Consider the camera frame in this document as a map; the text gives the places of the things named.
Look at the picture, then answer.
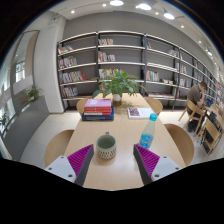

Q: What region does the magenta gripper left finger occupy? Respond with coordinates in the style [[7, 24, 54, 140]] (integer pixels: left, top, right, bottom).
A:
[[45, 145, 94, 186]]

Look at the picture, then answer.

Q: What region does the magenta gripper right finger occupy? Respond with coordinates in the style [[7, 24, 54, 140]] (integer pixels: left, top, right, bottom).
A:
[[133, 144, 181, 185]]

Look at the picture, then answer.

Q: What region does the near left wooden chair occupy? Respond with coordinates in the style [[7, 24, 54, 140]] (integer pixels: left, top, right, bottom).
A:
[[44, 130, 74, 166]]

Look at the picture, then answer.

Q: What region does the clear bottle blue cap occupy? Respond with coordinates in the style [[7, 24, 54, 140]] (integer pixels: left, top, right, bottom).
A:
[[139, 113, 157, 149]]

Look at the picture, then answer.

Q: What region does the near right wooden chair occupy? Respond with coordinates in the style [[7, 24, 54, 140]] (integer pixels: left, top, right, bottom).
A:
[[165, 124, 194, 166]]

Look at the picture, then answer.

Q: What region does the green patterned ceramic mug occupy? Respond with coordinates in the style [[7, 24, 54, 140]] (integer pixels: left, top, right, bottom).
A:
[[96, 132, 117, 159]]

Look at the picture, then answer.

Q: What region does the dark blue bottom book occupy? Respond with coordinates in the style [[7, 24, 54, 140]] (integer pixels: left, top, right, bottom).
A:
[[82, 106, 114, 121]]

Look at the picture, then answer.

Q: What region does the open white magazine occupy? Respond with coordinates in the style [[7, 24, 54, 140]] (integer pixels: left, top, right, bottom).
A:
[[127, 107, 153, 119]]

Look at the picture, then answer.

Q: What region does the far right wooden chair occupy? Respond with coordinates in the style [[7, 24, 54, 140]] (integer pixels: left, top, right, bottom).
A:
[[145, 97, 163, 115]]

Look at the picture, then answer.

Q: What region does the red middle book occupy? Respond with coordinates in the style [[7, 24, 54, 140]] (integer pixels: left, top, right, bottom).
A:
[[84, 107, 111, 115]]

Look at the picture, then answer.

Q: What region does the far left wooden chair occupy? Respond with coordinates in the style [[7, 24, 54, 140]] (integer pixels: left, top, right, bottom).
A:
[[76, 98, 87, 114]]

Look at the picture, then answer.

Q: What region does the wooden chair at right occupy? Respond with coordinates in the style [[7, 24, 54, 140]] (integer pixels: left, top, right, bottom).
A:
[[195, 119, 222, 154]]

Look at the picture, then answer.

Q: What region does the pink top book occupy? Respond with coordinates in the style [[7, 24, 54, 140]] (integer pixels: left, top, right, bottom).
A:
[[85, 99, 111, 108]]

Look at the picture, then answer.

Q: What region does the wooden chair under man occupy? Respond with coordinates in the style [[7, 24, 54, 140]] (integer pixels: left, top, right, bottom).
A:
[[183, 100, 205, 134]]

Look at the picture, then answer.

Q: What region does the potted plant on ledge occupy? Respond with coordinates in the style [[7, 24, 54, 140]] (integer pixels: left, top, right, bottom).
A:
[[27, 86, 43, 102]]

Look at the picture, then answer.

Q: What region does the potted plant by window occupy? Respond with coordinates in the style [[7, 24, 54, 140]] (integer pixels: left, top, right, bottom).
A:
[[0, 113, 9, 127]]

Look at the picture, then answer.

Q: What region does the seated man in brown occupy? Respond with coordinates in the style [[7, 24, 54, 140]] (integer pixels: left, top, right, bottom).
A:
[[187, 81, 207, 132]]

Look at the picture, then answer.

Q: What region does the green potted table plant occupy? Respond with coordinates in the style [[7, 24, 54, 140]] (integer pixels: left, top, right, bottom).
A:
[[92, 70, 146, 106]]

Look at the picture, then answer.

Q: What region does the large grey bookshelf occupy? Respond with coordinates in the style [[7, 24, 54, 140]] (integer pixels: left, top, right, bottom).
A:
[[57, 31, 224, 109]]

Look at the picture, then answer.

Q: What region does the grey low partition wall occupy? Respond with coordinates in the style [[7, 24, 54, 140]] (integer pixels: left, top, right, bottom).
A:
[[3, 96, 49, 161]]

